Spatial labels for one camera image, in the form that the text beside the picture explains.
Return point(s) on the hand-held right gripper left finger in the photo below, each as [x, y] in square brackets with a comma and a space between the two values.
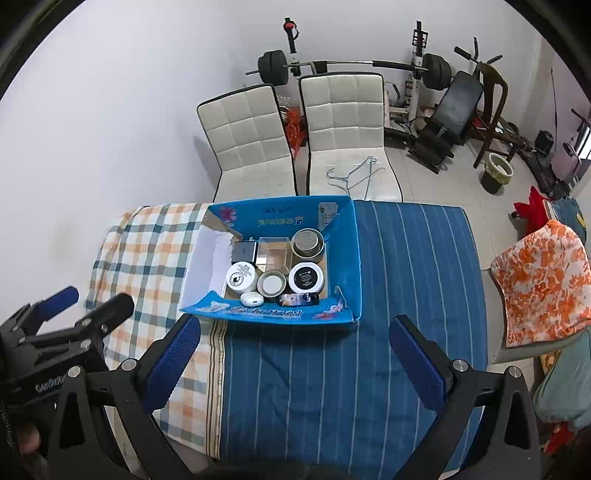
[175, 355]

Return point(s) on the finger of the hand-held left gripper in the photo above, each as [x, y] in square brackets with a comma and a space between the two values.
[111, 309]
[57, 297]

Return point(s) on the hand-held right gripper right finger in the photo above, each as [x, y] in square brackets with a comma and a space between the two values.
[415, 364]

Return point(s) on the white earbuds case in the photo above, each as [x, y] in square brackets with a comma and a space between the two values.
[251, 299]

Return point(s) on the white round jar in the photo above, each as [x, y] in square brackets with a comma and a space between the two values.
[241, 276]

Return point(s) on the clear tape roll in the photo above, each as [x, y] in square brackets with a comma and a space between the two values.
[260, 282]

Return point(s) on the grey power adapter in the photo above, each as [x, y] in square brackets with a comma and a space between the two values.
[244, 253]

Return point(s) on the blue printed cardboard box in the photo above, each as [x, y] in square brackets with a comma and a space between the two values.
[344, 258]

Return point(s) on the white jar with black lid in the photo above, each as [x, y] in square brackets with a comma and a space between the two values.
[305, 277]

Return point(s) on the person's left hand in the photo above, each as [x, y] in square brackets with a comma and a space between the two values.
[28, 438]

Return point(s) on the orange and blue checked cloth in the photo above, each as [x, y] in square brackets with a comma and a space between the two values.
[138, 240]

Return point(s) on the grey chair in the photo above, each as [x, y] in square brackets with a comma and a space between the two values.
[496, 314]

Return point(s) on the blue striped cloth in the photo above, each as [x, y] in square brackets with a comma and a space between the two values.
[406, 258]

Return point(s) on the clear plastic box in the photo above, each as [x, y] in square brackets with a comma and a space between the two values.
[274, 254]

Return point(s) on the pale teal cloth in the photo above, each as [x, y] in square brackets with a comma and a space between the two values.
[563, 387]

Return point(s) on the orange floral cloth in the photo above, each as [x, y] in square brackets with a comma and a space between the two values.
[540, 277]

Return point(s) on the red patterned cloth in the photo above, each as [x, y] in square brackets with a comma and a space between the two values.
[558, 438]

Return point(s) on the round tin with grey lid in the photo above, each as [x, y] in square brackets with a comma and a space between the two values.
[308, 242]

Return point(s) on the plain red cloth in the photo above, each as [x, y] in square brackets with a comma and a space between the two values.
[531, 207]

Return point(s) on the black trash bin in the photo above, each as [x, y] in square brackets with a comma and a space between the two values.
[494, 177]

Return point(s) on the white padded chair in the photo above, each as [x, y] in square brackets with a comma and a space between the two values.
[341, 115]
[244, 134]

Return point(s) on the red plastic bag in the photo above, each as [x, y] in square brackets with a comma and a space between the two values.
[294, 129]

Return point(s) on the black exercise machine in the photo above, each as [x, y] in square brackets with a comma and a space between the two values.
[545, 141]

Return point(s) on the black weight bench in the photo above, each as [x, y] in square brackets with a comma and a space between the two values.
[455, 104]

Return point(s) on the brown wooden chair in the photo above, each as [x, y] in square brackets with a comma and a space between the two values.
[496, 87]

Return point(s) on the black barbell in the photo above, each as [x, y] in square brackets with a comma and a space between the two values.
[272, 67]

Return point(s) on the barbell with rack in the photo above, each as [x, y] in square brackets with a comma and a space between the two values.
[292, 55]

